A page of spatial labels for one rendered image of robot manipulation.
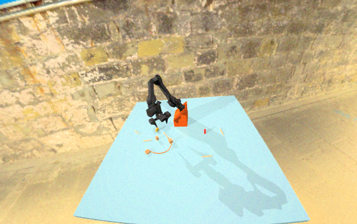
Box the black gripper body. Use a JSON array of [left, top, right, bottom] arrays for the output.
[[149, 111, 171, 125]]

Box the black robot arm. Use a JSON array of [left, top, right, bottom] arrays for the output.
[[146, 75, 185, 122]]

